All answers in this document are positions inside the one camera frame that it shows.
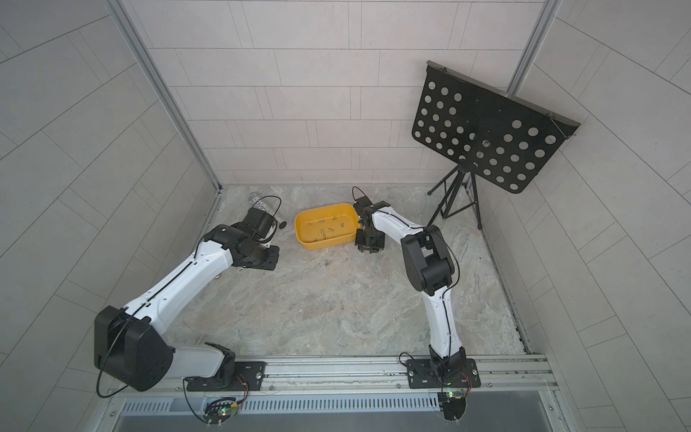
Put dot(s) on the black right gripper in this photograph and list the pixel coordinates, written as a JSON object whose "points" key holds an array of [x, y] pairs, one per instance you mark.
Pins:
{"points": [[362, 243]]}

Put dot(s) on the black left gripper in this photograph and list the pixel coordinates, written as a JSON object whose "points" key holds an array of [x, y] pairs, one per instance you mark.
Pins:
{"points": [[273, 262]]}

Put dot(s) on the yellow plastic storage box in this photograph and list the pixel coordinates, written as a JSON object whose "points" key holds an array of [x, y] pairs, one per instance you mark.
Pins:
{"points": [[326, 226]]}

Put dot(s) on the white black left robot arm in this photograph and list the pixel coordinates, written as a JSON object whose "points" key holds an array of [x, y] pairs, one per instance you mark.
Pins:
{"points": [[128, 341]]}

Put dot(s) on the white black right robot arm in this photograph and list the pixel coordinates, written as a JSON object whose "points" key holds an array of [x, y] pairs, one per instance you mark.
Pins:
{"points": [[429, 266]]}

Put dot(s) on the glittery silver tube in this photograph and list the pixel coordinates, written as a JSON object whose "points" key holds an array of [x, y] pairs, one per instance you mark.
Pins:
{"points": [[270, 204]]}

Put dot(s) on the black music stand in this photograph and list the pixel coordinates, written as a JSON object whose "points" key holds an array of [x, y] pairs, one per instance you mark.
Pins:
{"points": [[486, 134]]}

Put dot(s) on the left circuit board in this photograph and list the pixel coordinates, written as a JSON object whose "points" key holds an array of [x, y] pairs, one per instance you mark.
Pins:
{"points": [[219, 411]]}

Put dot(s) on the circuit board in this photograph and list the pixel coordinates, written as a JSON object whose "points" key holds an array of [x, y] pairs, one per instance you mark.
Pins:
{"points": [[452, 405], [219, 411]]}

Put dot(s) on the right circuit board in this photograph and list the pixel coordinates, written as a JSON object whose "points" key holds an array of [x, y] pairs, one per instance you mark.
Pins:
{"points": [[452, 405]]}

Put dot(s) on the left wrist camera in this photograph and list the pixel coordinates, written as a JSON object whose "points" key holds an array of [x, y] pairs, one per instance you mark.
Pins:
{"points": [[260, 225]]}

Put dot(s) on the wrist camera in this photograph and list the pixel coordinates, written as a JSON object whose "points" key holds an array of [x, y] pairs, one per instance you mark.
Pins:
{"points": [[361, 204], [260, 225]]}

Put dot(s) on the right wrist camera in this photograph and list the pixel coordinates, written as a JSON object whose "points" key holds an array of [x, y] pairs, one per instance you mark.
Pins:
{"points": [[361, 204]]}

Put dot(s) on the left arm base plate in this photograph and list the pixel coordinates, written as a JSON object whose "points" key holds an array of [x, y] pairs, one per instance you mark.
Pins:
{"points": [[235, 377]]}

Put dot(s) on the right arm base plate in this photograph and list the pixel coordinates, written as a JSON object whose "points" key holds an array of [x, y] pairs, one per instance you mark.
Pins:
{"points": [[422, 374]]}

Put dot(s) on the aluminium mounting rail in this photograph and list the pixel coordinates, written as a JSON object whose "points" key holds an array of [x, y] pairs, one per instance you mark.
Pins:
{"points": [[286, 375]]}

